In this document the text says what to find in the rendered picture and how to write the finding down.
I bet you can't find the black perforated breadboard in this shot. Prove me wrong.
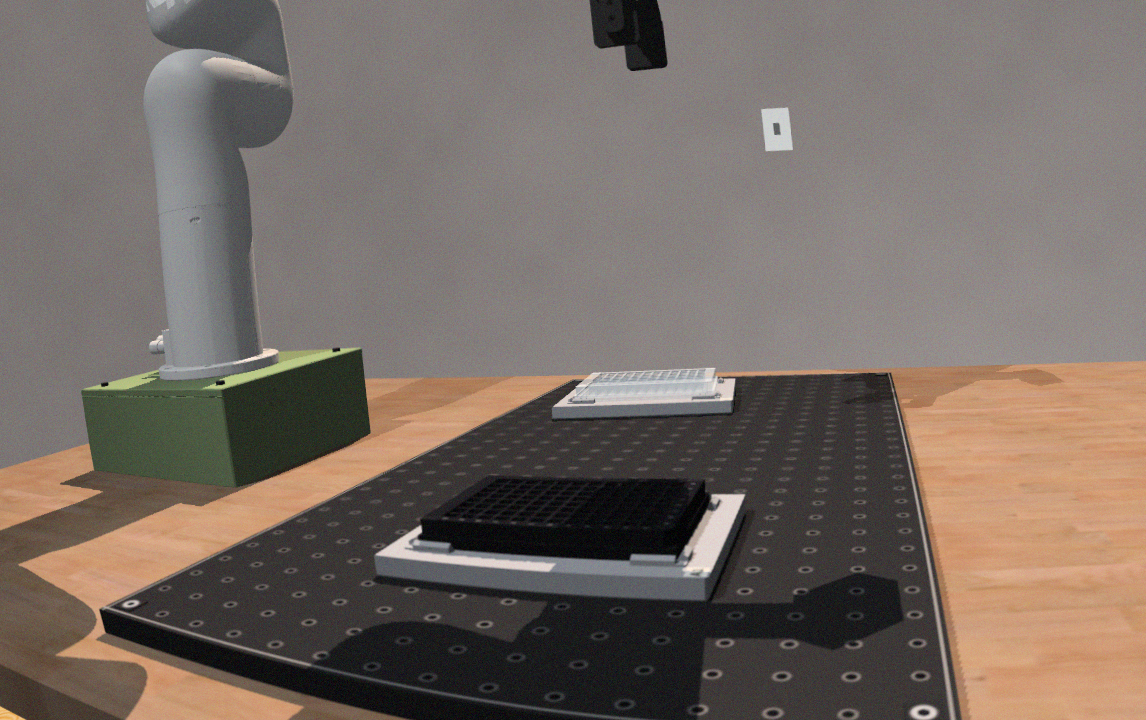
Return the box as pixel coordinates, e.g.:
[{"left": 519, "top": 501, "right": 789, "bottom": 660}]
[{"left": 99, "top": 371, "right": 961, "bottom": 720}]

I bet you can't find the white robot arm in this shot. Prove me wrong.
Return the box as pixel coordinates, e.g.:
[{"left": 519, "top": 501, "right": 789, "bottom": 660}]
[{"left": 143, "top": 0, "right": 293, "bottom": 381}]

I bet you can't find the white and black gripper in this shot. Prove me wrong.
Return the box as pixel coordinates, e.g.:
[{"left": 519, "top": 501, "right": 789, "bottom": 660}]
[{"left": 590, "top": 0, "right": 667, "bottom": 71}]

